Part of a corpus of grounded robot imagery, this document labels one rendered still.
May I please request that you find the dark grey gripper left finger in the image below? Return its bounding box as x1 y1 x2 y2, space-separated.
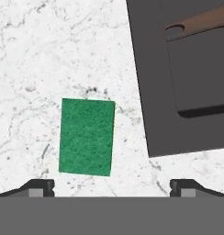
0 178 56 198

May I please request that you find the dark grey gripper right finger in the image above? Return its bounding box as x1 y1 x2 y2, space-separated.
169 178 224 198

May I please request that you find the green sponge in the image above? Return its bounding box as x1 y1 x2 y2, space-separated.
58 97 116 177

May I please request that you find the brown pan handle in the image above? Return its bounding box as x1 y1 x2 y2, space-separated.
163 3 224 43

